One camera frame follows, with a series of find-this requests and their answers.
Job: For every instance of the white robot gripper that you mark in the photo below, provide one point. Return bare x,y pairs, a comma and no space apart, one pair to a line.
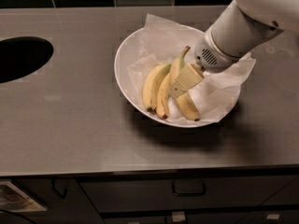
209,55

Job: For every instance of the yellow banana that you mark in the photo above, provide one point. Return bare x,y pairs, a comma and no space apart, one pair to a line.
184,101
162,108
152,85

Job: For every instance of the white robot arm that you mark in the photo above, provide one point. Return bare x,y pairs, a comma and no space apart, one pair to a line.
242,26

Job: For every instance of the white ceramic bowl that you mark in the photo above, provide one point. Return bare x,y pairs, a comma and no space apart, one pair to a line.
143,50

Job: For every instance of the white crumpled paper sheet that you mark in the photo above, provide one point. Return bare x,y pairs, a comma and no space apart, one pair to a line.
234,76

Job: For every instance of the white label tag centre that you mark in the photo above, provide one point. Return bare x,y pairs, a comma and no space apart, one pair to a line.
178,217

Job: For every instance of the white label tag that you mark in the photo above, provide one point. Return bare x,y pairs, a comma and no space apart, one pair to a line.
178,217
273,216

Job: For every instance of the white label tag right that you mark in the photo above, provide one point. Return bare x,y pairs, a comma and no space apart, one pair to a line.
273,216

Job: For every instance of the dark round sink opening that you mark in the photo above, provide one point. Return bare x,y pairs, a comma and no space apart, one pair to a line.
21,56

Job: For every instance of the dark left cabinet door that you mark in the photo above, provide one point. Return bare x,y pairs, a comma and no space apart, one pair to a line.
76,208

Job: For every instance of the picture book lower left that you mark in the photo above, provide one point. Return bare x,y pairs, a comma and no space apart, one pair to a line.
14,199

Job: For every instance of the black drawer handle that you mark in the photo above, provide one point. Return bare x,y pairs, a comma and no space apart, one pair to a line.
188,188

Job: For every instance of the dark drawer front with handle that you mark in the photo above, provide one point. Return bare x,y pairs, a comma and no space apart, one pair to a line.
156,195

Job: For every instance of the black cabinet door handle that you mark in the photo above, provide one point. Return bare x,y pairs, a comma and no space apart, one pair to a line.
59,187

